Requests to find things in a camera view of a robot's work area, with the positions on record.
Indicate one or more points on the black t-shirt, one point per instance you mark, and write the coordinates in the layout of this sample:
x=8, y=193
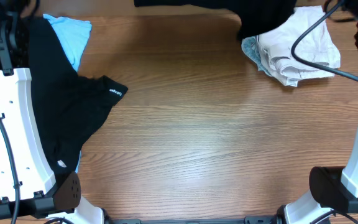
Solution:
x=257, y=16

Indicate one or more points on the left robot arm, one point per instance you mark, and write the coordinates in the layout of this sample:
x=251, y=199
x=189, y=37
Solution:
x=28, y=186

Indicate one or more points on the blue grey folded garment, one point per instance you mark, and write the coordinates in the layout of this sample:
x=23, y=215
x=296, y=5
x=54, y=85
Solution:
x=250, y=49

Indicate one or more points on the black shirt with logo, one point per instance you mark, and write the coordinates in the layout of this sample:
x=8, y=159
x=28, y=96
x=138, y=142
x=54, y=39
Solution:
x=107, y=92

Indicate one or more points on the white folded garment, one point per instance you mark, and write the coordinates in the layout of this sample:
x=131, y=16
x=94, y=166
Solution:
x=317, y=47

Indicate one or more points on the light blue shirt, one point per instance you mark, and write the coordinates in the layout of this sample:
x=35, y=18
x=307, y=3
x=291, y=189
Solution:
x=70, y=37

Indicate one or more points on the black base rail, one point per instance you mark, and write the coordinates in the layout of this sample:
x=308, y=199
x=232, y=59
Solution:
x=246, y=220

